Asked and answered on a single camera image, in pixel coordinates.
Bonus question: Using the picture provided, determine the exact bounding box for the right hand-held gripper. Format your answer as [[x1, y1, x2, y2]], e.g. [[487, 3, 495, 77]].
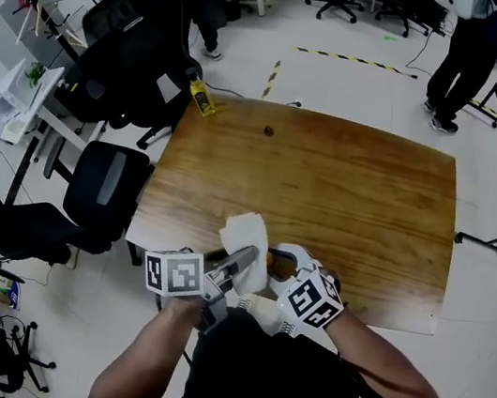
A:
[[259, 239, 354, 334]]

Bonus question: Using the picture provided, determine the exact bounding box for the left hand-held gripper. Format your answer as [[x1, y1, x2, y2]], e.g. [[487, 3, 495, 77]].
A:
[[132, 226, 262, 342]]

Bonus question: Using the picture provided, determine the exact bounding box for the small orange-capped bottle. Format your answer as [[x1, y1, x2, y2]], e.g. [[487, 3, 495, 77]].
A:
[[262, 246, 303, 284]]

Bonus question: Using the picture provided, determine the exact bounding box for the white wiping cloth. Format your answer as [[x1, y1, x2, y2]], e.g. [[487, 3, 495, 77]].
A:
[[207, 206, 281, 301]]

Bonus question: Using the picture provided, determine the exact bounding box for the yellow oil bottle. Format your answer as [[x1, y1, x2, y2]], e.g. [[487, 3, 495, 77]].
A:
[[178, 66, 224, 121]]

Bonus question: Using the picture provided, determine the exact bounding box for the person's left forearm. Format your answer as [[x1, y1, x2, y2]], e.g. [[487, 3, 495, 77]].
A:
[[83, 284, 205, 398]]

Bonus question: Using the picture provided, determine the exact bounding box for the person's right forearm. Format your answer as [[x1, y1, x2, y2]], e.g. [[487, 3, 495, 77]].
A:
[[312, 305, 467, 398]]

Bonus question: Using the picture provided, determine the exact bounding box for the person's left white shoe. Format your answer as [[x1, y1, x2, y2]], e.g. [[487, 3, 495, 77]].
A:
[[235, 294, 257, 314]]

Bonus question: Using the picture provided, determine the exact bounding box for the person's white shoe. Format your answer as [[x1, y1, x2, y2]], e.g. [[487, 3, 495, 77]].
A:
[[235, 294, 257, 314], [274, 318, 303, 342]]

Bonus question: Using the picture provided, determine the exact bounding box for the person's right white shoe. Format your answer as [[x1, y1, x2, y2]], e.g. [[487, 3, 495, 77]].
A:
[[274, 318, 303, 342]]

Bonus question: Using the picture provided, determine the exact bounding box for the person's black clothing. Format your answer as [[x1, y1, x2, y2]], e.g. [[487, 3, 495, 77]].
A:
[[154, 296, 497, 398]]

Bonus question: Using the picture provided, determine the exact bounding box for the short striped floor tape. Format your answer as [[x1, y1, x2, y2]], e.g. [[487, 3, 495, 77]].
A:
[[260, 56, 283, 101]]

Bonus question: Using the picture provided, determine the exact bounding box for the white black-legged desk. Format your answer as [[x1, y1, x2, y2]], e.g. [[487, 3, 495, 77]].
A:
[[4, 99, 108, 220]]

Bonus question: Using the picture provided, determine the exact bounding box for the blue white packet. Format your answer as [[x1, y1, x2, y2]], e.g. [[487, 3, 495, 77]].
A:
[[4, 290, 24, 312]]

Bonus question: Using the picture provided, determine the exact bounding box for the long striped floor tape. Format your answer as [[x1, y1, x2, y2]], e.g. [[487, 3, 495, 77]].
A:
[[288, 44, 420, 80]]

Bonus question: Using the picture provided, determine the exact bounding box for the black office chair with headrest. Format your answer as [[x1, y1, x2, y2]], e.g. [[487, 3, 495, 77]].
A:
[[62, 0, 214, 158]]

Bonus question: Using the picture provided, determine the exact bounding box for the small green plant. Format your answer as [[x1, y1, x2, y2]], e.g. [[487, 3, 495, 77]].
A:
[[22, 60, 49, 91]]

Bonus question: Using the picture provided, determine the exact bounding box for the white desktop storage box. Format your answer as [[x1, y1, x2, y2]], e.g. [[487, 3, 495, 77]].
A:
[[0, 54, 67, 164]]

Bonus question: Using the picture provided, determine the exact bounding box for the black floor cable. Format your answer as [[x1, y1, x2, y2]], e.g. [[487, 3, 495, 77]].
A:
[[203, 82, 304, 109]]

